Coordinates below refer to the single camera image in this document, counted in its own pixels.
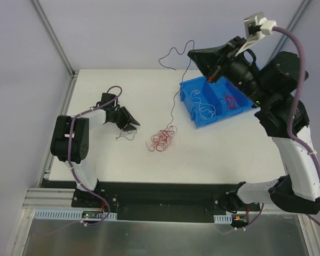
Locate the right white cable duct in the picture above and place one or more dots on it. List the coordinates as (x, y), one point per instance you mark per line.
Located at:
(223, 219)

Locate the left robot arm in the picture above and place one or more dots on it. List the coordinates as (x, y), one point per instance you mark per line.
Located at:
(71, 135)

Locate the aluminium frame post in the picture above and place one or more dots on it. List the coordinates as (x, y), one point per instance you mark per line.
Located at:
(291, 26)
(52, 36)

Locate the left aluminium frame post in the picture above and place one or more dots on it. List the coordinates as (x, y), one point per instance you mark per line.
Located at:
(52, 36)

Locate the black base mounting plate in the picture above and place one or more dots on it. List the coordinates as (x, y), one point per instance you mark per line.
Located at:
(164, 202)

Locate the right aluminium frame post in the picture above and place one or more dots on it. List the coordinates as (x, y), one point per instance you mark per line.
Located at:
(291, 26)

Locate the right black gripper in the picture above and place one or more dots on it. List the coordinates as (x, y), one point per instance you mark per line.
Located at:
(224, 60)

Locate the blue divided plastic bin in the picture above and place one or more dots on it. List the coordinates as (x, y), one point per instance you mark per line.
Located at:
(208, 103)

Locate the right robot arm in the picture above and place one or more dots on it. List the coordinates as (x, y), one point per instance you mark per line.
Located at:
(270, 91)

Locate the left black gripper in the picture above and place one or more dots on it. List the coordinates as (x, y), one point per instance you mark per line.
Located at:
(121, 117)

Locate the left white cable duct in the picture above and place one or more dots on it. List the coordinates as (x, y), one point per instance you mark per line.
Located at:
(74, 215)

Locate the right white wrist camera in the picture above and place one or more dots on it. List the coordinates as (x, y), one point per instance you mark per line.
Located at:
(257, 26)

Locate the white cable duct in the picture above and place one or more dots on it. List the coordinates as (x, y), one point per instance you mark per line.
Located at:
(74, 215)
(223, 219)

